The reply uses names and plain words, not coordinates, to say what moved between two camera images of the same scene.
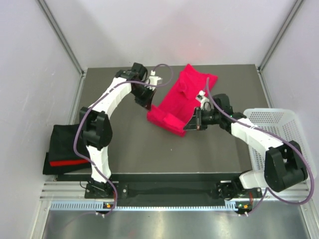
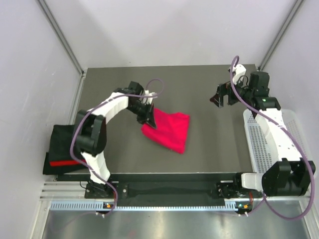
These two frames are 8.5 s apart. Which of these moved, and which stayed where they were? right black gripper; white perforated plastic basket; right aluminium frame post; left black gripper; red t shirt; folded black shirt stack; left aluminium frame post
Moved: red t shirt; right black gripper; left black gripper
Stayed: left aluminium frame post; white perforated plastic basket; right aluminium frame post; folded black shirt stack
